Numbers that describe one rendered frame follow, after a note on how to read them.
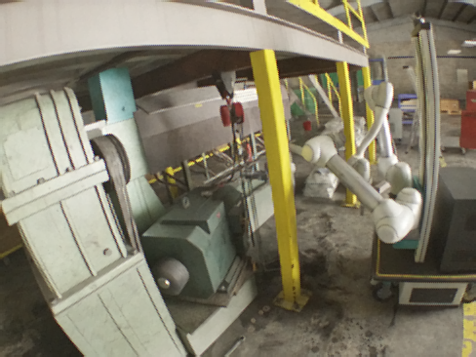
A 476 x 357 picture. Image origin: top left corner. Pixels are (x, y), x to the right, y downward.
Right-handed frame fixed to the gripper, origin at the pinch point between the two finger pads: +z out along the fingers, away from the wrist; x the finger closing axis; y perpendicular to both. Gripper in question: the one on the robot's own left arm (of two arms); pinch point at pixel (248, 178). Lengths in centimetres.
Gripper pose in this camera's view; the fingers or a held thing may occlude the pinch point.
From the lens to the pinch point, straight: 199.0
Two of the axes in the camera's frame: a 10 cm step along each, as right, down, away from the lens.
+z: -9.7, 2.2, -1.4
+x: -2.0, -2.8, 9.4
